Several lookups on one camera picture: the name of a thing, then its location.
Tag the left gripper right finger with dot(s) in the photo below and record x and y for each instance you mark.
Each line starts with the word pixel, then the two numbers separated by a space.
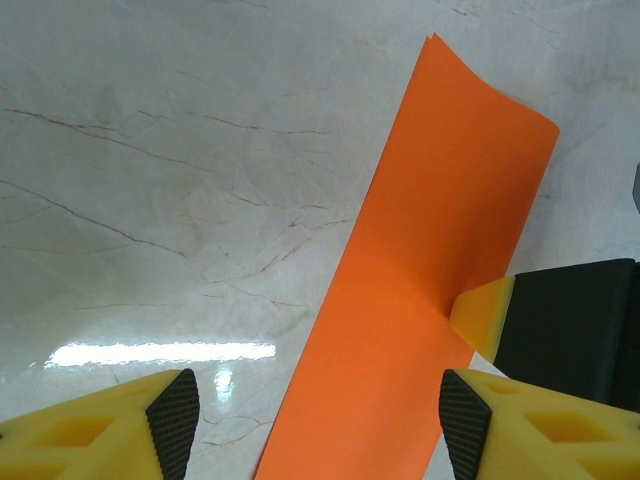
pixel 550 440

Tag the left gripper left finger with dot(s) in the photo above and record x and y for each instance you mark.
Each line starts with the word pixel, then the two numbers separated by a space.
pixel 75 440

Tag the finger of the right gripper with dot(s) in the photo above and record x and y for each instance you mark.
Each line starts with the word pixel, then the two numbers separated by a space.
pixel 560 325

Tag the orange paper sheet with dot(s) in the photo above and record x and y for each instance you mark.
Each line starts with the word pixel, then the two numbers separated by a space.
pixel 400 300

